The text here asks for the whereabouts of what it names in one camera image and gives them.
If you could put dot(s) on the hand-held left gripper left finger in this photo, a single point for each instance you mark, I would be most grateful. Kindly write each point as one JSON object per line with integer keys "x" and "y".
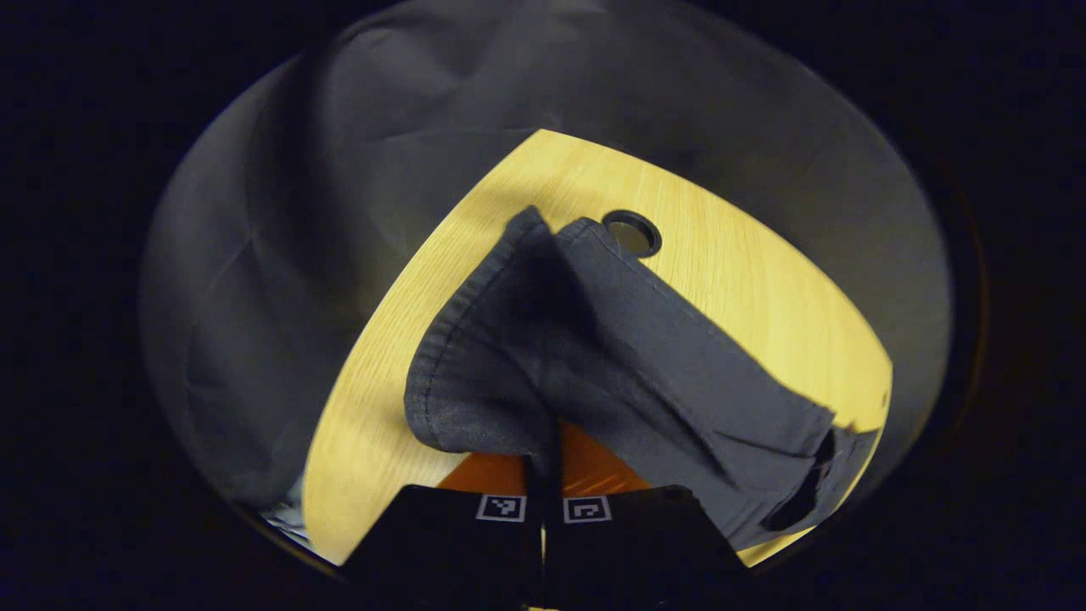
{"x": 450, "y": 547}

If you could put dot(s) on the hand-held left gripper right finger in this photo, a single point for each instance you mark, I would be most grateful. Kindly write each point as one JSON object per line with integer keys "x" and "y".
{"x": 636, "y": 547}

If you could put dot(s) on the dark grey jeans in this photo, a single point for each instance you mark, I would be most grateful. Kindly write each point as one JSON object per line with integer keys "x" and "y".
{"x": 594, "y": 339}

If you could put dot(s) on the black backdrop cloth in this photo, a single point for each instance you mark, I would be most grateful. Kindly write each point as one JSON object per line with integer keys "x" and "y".
{"x": 297, "y": 255}

